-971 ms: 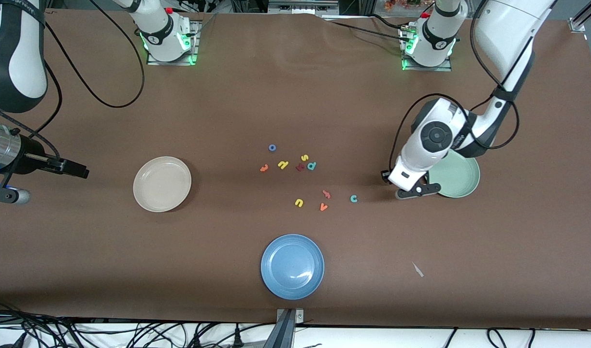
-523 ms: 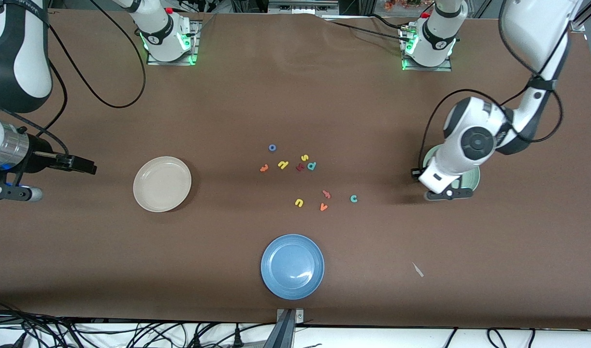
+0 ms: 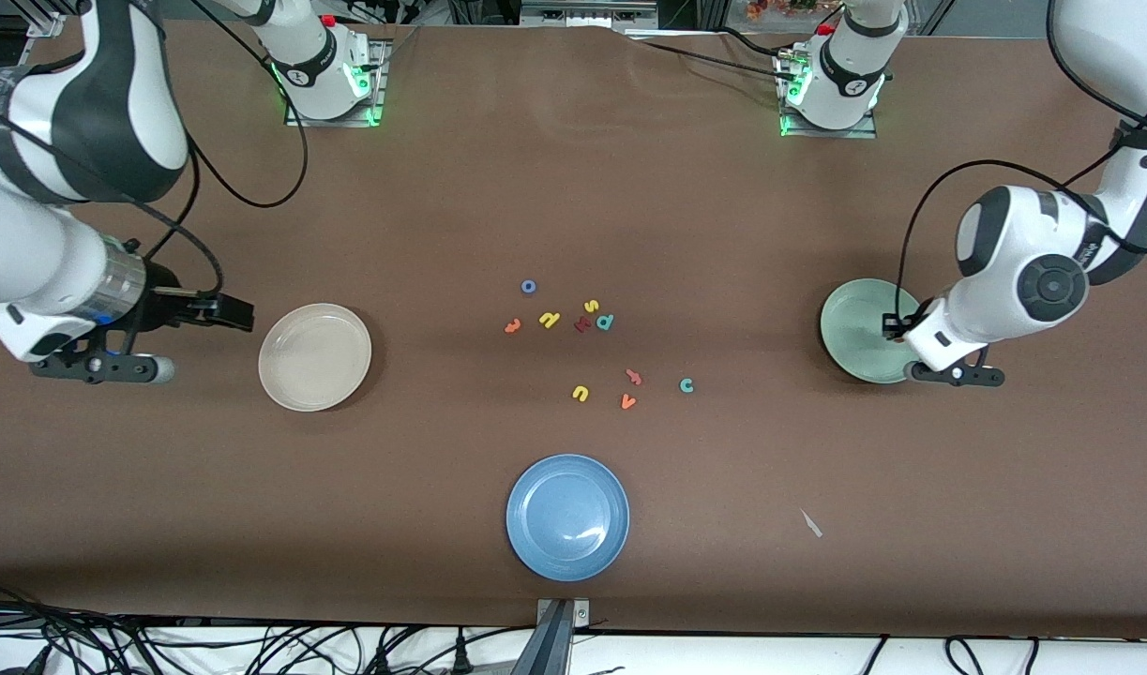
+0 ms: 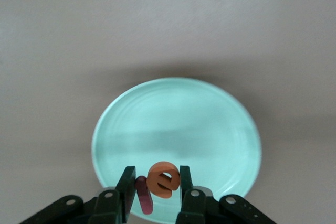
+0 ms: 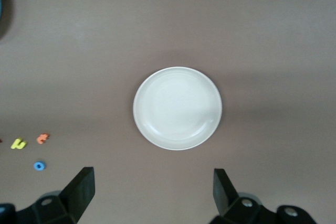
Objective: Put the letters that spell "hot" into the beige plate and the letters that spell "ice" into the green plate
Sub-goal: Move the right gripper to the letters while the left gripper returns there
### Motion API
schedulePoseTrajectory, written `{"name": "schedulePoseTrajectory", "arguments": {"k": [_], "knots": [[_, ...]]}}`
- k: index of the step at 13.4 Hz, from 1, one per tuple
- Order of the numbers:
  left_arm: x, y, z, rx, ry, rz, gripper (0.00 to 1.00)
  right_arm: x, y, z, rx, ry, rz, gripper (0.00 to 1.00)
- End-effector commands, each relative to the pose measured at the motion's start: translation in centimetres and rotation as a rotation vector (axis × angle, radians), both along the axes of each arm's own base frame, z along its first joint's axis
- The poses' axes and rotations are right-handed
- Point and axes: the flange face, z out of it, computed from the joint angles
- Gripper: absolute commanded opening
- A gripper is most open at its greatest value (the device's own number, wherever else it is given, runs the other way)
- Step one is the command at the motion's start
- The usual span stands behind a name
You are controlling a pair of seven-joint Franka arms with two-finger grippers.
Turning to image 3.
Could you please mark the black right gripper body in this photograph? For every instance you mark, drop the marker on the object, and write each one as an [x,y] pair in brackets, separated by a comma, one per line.
[167,301]

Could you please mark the yellow letter h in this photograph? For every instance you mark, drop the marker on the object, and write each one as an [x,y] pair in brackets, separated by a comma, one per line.
[549,320]

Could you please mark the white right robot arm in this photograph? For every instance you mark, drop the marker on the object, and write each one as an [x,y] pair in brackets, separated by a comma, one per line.
[29,253]

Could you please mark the green round plate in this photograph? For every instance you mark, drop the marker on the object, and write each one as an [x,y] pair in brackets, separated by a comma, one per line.
[850,328]

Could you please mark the beige brown round plate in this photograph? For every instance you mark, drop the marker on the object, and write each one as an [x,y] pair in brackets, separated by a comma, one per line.
[315,361]

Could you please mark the small white paper scrap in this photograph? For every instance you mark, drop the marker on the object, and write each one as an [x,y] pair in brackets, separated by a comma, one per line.
[810,523]

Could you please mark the brown table cover sheet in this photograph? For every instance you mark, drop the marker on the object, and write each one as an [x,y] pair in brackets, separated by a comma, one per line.
[160,516]

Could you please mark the orange patterned object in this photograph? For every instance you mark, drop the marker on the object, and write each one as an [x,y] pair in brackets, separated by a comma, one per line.
[779,7]

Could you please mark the blue round plate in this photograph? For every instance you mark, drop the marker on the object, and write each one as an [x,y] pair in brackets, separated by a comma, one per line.
[567,517]

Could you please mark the grey metal rack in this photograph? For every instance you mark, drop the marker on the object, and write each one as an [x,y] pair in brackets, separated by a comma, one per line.
[582,14]

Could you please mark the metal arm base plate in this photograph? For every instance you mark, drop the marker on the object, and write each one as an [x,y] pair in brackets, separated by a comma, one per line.
[383,70]
[831,134]

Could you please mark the aluminium corner bracket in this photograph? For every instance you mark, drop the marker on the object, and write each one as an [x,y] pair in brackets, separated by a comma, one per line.
[46,23]

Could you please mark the grey metal camera mount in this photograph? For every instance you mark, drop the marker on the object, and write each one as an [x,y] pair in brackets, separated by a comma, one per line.
[559,647]

